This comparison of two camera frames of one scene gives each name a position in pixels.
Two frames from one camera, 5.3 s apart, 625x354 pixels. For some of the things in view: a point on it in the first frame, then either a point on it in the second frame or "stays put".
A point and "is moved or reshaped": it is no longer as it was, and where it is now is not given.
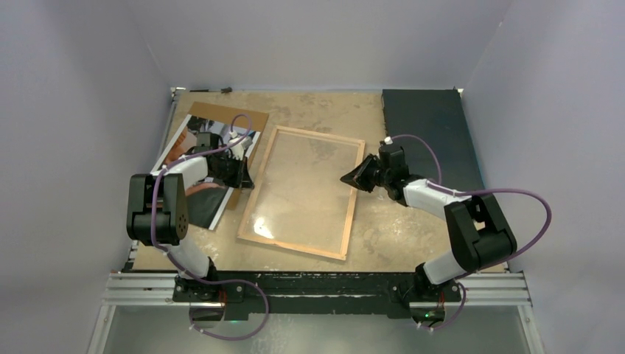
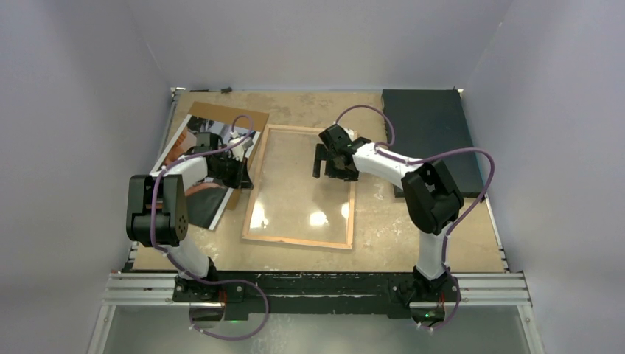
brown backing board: x=249 y=119 stays put
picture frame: x=270 y=152 is moved or reshaped
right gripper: x=357 y=177 → x=322 y=153
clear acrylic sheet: x=302 y=201 stays put
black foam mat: x=439 y=116 stays put
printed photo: x=205 y=201 stays put
